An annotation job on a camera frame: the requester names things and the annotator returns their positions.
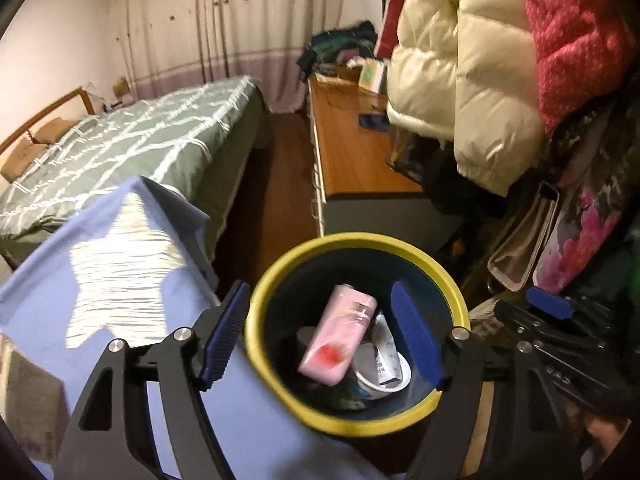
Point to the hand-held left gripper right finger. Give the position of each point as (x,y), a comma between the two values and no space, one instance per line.
(415,330)

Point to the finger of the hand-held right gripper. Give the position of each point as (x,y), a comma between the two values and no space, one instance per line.
(550,302)

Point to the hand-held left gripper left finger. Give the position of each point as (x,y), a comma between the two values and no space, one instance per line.
(222,335)

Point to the small white tube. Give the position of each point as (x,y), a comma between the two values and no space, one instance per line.
(386,350)

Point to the white plastic cup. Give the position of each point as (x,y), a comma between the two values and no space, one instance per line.
(367,375)

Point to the yellow-rimmed dark waste bin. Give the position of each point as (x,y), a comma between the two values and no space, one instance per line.
(350,241)

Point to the beige handbag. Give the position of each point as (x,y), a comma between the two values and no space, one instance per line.
(522,240)

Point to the pink floral bag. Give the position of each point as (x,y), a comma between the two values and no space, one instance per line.
(580,240)

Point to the wooden-top dresser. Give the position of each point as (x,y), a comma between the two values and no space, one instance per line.
(360,160)

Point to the blue star-print tablecloth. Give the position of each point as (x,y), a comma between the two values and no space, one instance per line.
(50,285)

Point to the beige cardboard box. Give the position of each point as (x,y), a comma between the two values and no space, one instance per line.
(30,405)

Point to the bed with green plaid cover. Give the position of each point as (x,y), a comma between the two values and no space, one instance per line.
(150,135)

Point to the small blue flat item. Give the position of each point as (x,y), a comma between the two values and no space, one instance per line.
(372,121)

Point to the cream puffer jacket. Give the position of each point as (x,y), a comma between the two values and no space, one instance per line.
(475,85)

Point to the green box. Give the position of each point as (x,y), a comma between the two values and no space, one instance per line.
(371,74)

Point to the brown pillow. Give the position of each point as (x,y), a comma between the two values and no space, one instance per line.
(17,157)
(55,130)

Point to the small yellow bedside object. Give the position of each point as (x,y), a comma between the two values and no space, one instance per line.
(121,87)

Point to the red dotted puffer jacket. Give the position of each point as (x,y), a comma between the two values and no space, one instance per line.
(575,35)

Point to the wooden headboard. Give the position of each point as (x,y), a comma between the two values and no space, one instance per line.
(55,107)

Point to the pile of folded clothes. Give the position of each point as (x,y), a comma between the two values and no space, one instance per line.
(335,47)

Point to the white and mauve curtain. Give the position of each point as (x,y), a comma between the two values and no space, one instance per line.
(225,25)

